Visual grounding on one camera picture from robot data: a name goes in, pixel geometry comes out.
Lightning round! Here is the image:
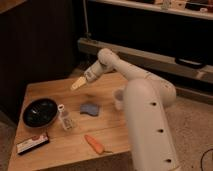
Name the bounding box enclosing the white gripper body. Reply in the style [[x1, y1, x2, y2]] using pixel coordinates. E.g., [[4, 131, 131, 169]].
[[84, 61, 107, 82]]

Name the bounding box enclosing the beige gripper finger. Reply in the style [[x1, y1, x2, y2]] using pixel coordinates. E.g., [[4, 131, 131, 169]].
[[71, 76, 87, 90]]

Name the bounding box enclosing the small clear bottle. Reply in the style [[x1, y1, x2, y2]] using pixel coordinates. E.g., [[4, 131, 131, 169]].
[[58, 104, 74, 130]]

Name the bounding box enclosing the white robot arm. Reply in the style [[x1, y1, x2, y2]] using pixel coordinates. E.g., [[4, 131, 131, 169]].
[[71, 48, 182, 171]]

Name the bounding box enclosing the blue sponge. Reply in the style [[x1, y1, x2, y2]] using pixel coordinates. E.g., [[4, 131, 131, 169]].
[[80, 103, 99, 116]]

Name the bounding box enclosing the vertical metal pole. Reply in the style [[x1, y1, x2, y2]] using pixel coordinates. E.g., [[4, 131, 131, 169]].
[[82, 0, 91, 40]]

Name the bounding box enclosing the wooden table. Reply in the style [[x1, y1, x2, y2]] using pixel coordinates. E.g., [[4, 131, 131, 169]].
[[8, 73, 130, 171]]

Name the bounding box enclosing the black bowl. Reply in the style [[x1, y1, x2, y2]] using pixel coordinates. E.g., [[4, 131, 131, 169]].
[[22, 98, 58, 128]]

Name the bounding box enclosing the long grey case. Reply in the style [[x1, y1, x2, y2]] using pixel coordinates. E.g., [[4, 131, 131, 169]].
[[78, 38, 213, 84]]

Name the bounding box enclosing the orange carrot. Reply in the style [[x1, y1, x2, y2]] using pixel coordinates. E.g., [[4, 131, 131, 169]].
[[84, 135, 107, 155]]

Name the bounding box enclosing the black and white box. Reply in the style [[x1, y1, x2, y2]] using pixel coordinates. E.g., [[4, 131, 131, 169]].
[[16, 133, 50, 155]]

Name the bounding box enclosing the black handle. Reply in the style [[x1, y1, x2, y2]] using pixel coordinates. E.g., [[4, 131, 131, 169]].
[[175, 58, 206, 69]]

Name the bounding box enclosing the black cable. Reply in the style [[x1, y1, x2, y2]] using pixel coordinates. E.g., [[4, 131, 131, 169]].
[[200, 148, 213, 171]]

